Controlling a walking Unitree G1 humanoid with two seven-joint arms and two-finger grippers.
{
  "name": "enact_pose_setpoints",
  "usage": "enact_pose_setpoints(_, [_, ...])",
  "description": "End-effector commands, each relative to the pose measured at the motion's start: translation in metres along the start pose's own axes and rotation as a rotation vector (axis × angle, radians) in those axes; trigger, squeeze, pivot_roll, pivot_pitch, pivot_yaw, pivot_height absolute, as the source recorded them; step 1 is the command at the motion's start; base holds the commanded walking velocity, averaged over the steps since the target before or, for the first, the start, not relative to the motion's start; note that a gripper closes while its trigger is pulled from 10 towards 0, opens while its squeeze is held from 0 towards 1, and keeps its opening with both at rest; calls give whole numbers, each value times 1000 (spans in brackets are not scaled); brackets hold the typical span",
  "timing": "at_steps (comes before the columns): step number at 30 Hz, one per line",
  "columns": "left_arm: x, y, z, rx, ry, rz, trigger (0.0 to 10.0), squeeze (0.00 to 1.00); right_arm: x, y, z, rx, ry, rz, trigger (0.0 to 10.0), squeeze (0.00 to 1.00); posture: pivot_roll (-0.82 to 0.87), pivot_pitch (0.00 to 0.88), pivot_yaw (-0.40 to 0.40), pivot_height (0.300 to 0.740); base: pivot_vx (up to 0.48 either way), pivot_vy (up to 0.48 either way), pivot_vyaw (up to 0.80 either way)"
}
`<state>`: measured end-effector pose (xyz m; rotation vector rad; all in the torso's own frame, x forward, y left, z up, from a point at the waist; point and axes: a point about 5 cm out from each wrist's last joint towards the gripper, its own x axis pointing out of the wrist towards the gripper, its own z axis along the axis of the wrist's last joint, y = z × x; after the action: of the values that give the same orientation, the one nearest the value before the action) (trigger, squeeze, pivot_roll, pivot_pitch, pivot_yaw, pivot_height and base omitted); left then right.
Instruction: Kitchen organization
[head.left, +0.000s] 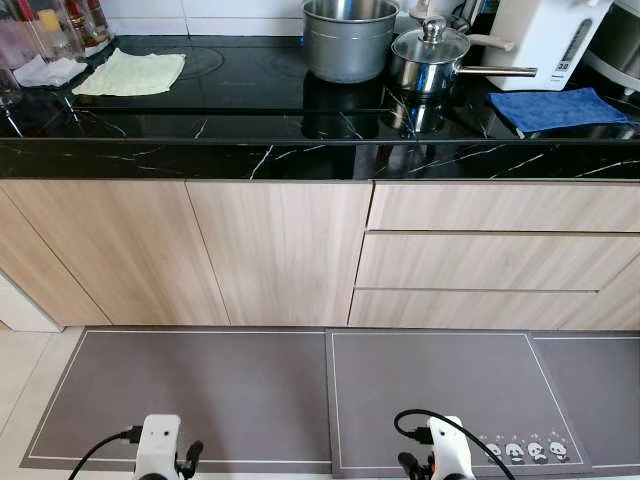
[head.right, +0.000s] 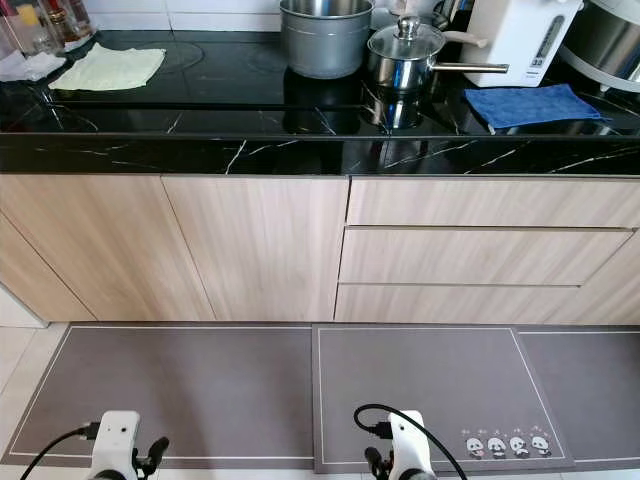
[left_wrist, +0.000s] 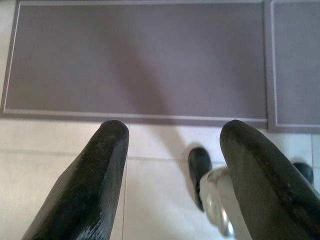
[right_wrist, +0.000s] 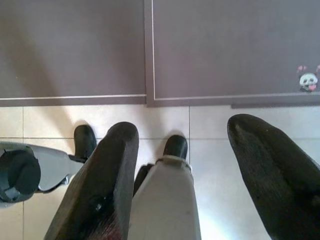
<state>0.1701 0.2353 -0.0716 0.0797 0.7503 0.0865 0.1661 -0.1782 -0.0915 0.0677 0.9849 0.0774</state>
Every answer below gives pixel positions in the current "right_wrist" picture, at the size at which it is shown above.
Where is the black robot left foot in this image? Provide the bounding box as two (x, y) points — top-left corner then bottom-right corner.
(74, 124), (98, 163)

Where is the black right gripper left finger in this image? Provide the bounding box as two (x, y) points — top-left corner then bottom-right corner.
(44, 121), (140, 240)

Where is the brown cabinet door panda sticker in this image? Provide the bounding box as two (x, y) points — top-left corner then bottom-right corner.
(145, 0), (320, 108)

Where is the black robot right foot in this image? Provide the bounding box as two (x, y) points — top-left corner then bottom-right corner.
(163, 134), (189, 161)

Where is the silver robot right leg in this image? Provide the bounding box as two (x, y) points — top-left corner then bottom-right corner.
(129, 154), (202, 240)

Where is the brown cabinet door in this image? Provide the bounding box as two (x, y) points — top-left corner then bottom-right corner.
(0, 0), (148, 106)

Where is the black robot foot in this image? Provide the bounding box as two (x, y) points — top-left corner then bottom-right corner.
(163, 134), (189, 161)
(74, 124), (98, 163)

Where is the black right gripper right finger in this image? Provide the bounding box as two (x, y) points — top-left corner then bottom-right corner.
(227, 113), (320, 240)

